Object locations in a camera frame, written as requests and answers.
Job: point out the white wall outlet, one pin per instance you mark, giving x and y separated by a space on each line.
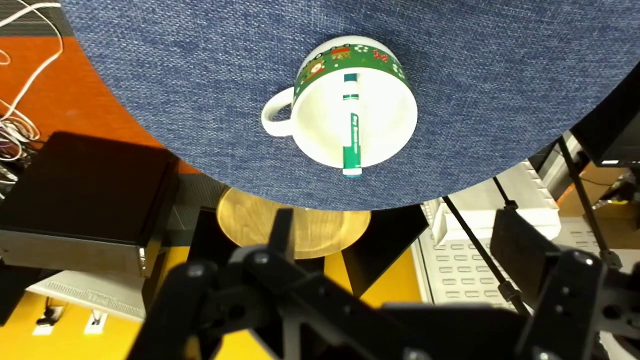
95 322
48 319

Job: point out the black computer case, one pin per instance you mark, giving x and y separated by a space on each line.
81 187

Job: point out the blue denim tablecloth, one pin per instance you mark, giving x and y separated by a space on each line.
167 67

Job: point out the black camera tripod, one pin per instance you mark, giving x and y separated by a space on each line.
506 289

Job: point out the green dry erase marker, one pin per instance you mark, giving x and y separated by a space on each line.
352 142

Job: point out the green white Christmas mug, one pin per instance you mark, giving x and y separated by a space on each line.
391 121

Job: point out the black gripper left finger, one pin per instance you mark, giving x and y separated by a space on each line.
266 307

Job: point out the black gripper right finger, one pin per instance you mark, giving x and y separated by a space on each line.
572 307

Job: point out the round wooden stool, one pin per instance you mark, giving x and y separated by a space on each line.
246 226

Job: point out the black computer tower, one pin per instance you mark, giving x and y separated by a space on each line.
613 127

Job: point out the white slotted floor panel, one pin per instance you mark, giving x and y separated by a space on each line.
460 266

